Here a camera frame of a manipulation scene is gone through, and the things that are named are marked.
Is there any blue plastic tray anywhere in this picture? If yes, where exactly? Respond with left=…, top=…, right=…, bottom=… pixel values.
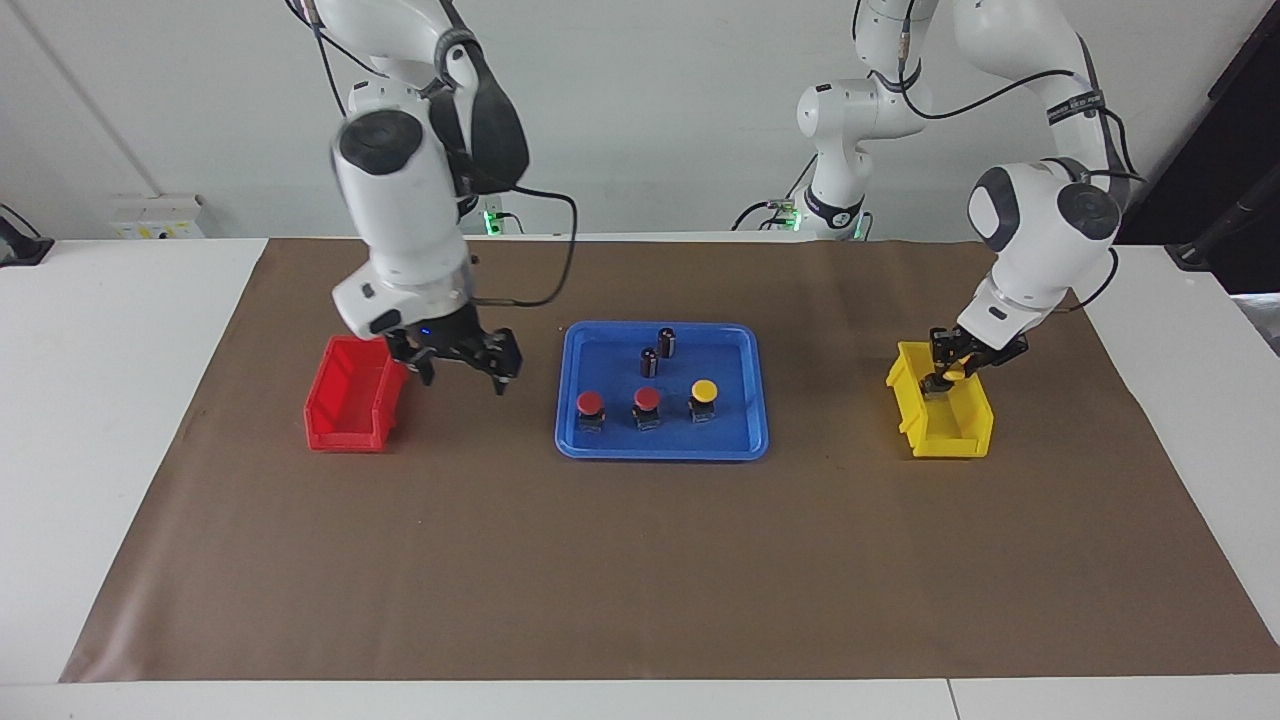
left=555, top=320, right=770, bottom=462

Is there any yellow plastic bin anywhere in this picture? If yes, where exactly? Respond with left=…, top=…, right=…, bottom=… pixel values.
left=885, top=341, right=995, bottom=460

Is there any red plastic bin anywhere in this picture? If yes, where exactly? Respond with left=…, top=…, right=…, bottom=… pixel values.
left=303, top=334, right=409, bottom=453

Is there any brown table mat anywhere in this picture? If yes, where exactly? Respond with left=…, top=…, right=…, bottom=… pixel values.
left=58, top=237, right=1280, bottom=684

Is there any grey metallic object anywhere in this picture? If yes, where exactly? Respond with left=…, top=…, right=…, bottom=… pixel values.
left=1232, top=293, right=1280, bottom=358

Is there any black stand pole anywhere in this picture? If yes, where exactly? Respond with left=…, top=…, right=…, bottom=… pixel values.
left=1165, top=165, right=1280, bottom=271

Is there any black background panel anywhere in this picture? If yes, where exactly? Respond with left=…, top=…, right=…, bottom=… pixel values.
left=1115, top=30, right=1280, bottom=296

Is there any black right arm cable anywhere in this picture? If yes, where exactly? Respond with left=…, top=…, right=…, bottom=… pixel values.
left=300, top=0, right=579, bottom=308

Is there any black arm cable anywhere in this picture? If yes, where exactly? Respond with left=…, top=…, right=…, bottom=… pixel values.
left=895, top=40, right=1146, bottom=311
left=300, top=0, right=579, bottom=308

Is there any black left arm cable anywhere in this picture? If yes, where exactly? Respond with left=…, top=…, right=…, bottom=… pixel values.
left=895, top=40, right=1146, bottom=311

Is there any white wall socket box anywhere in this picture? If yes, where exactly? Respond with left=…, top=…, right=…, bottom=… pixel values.
left=110, top=194, right=207, bottom=240

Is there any black device with cable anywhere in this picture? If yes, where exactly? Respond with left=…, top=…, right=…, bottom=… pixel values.
left=0, top=203, right=56, bottom=268

